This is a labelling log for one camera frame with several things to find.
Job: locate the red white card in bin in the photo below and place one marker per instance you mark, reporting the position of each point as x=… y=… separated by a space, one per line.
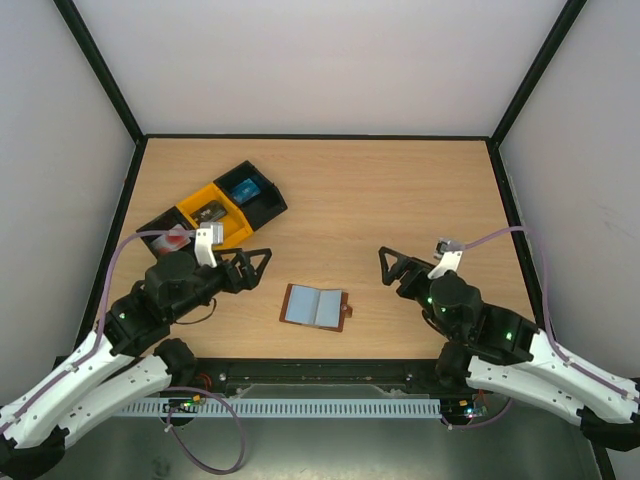
x=174 y=240

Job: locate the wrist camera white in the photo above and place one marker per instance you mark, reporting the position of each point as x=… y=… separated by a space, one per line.
x=207 y=236
x=449 y=253

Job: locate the blue card in bin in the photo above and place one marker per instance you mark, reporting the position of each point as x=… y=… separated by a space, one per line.
x=246 y=190

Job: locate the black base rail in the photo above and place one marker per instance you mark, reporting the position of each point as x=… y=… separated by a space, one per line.
x=408 y=376

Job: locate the yellow bin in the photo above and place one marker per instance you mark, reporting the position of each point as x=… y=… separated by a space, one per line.
x=236 y=226

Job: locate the black frame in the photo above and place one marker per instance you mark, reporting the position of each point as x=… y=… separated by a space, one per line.
x=85 y=41

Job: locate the brown leather card holder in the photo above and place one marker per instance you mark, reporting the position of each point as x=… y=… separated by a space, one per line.
x=324 y=309

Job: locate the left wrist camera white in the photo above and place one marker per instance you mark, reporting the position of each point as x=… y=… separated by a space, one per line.
x=207 y=236

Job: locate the black bin right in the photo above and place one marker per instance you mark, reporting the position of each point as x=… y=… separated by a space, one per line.
x=259 y=199

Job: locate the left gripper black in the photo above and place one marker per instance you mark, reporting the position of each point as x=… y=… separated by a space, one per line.
x=249 y=279

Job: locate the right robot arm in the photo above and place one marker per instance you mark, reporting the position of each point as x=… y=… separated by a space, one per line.
x=495 y=349

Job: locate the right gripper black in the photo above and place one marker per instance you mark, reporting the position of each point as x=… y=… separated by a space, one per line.
x=409 y=275

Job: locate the black bin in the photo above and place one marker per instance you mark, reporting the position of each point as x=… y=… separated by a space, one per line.
x=259 y=199
x=163 y=222

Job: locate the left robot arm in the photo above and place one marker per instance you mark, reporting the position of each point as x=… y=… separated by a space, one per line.
x=130 y=357

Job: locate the black bin left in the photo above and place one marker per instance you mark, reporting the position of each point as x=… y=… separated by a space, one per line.
x=163 y=222

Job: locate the slotted cable duct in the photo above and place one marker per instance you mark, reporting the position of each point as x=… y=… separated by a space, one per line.
x=289 y=408

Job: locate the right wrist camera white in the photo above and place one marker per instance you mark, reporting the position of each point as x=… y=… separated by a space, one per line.
x=449 y=253

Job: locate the dark card in bin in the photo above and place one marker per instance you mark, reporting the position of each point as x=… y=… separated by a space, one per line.
x=212 y=211

